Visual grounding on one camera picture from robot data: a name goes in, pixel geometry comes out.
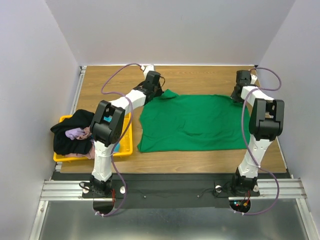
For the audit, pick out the teal t shirt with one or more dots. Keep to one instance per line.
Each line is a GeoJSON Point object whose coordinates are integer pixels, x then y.
{"type": "Point", "coordinates": [117, 146]}

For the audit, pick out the black t shirt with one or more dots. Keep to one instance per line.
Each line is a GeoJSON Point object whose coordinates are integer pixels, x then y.
{"type": "Point", "coordinates": [63, 145]}

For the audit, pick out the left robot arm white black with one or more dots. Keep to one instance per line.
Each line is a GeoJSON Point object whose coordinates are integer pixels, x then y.
{"type": "Point", "coordinates": [107, 127]}

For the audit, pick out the green t shirt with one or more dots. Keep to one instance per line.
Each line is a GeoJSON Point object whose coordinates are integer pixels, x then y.
{"type": "Point", "coordinates": [193, 122]}

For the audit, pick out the lilac t shirt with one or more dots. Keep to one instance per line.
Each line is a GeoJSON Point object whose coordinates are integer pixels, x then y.
{"type": "Point", "coordinates": [74, 133]}

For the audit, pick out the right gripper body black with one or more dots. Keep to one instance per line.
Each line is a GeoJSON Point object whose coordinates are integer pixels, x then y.
{"type": "Point", "coordinates": [235, 94]}

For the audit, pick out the aluminium frame rail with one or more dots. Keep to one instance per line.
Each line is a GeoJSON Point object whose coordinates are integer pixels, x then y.
{"type": "Point", "coordinates": [268, 188]}

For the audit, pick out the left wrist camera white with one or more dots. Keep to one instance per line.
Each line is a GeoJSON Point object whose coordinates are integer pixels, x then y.
{"type": "Point", "coordinates": [147, 68]}

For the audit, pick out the yellow plastic tray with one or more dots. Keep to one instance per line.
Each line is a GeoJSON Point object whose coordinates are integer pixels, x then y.
{"type": "Point", "coordinates": [126, 149]}

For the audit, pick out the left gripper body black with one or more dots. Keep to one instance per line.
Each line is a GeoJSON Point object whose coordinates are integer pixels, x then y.
{"type": "Point", "coordinates": [157, 91]}

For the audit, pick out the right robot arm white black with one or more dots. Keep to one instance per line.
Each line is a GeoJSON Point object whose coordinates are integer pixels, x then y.
{"type": "Point", "coordinates": [262, 121]}

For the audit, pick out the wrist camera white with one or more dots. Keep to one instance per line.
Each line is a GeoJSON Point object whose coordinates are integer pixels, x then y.
{"type": "Point", "coordinates": [253, 74]}
{"type": "Point", "coordinates": [147, 68]}

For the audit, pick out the left side aluminium rail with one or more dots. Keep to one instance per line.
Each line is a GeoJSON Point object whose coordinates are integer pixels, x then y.
{"type": "Point", "coordinates": [78, 88]}

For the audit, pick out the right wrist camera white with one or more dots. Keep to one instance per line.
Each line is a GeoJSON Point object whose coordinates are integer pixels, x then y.
{"type": "Point", "coordinates": [253, 74]}

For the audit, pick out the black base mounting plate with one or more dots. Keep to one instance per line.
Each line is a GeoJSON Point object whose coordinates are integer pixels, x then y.
{"type": "Point", "coordinates": [155, 191]}

